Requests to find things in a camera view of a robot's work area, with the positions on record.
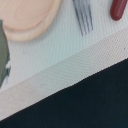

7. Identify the pale green gripper finger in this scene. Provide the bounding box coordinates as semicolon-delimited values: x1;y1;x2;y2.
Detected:
0;20;11;87

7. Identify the white woven placemat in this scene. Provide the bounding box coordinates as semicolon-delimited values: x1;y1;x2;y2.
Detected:
0;0;128;121

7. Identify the round wooden plate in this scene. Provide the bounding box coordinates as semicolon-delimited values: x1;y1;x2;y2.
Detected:
0;0;61;41

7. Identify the brown toy sausage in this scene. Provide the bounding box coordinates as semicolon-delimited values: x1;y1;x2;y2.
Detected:
110;0;128;21

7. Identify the wooden handled fork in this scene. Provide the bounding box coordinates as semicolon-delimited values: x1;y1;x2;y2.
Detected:
72;0;93;35

